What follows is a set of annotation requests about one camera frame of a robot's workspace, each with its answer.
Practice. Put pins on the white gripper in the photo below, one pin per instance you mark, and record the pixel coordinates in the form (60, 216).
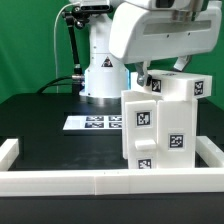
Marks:
(147, 30)

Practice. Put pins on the white cabinet top block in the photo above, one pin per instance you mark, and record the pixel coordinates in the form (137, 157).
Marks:
(170, 85)

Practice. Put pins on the white door panel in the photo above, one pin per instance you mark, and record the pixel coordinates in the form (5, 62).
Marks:
(141, 134)

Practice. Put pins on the white cabinet body box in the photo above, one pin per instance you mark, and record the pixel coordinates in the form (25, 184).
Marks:
(176, 129)

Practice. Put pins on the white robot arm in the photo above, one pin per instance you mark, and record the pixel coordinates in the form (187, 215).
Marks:
(105, 78)

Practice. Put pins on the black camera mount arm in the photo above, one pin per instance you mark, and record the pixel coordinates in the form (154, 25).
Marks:
(75, 36)

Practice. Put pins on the white marker base plate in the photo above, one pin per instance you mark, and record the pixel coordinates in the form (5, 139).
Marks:
(93, 122)

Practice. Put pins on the white U-shaped frame wall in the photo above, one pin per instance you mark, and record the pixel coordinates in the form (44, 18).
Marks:
(102, 182)

